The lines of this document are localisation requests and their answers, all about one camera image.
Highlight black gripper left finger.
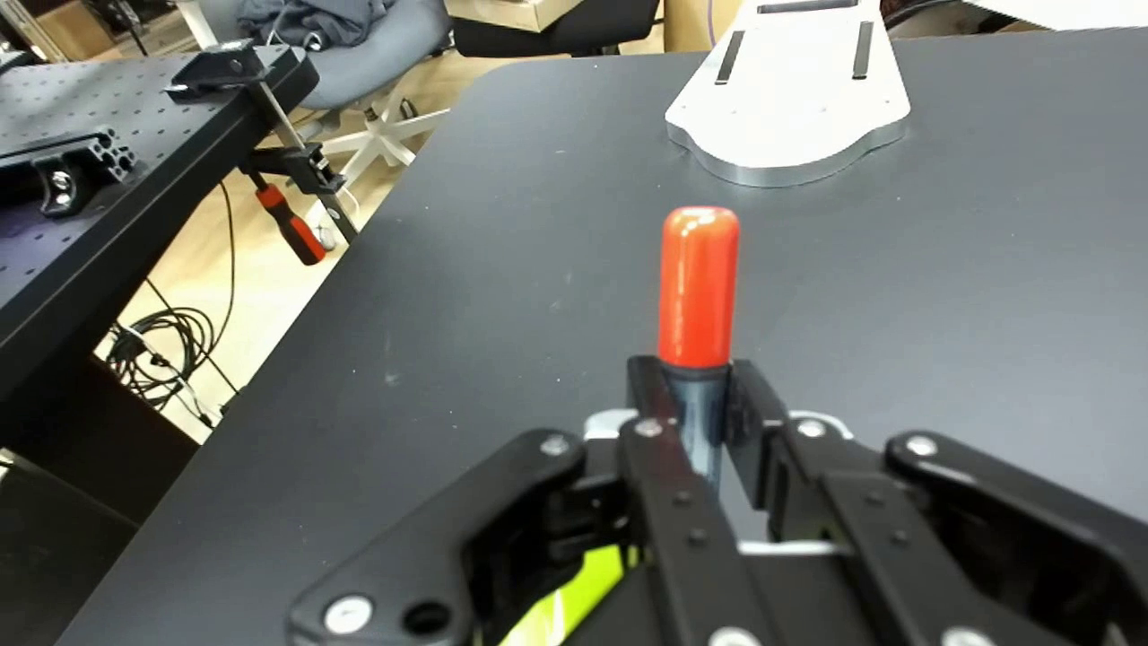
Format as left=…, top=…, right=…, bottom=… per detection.
left=288, top=356, right=777, bottom=646

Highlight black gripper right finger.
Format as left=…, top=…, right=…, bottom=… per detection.
left=724, top=363, right=1148, bottom=646

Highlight red-capped marker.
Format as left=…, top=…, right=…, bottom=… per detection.
left=655, top=204, right=740, bottom=477

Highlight yellow-green ceramic mug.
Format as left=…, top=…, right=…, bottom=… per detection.
left=498, top=547, right=624, bottom=646

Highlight flat aluminium mounting plate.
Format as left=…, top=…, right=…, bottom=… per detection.
left=665, top=0, right=912, bottom=187

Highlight grey office chair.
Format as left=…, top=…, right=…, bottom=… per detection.
left=236, top=0, right=447, bottom=175

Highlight black optical breadboard table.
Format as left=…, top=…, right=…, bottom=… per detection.
left=0, top=46, right=317, bottom=396

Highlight black floor cables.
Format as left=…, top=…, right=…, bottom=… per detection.
left=105, top=175, right=245, bottom=435

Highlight red-handled clamp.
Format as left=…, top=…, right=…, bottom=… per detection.
left=166, top=40, right=363, bottom=268

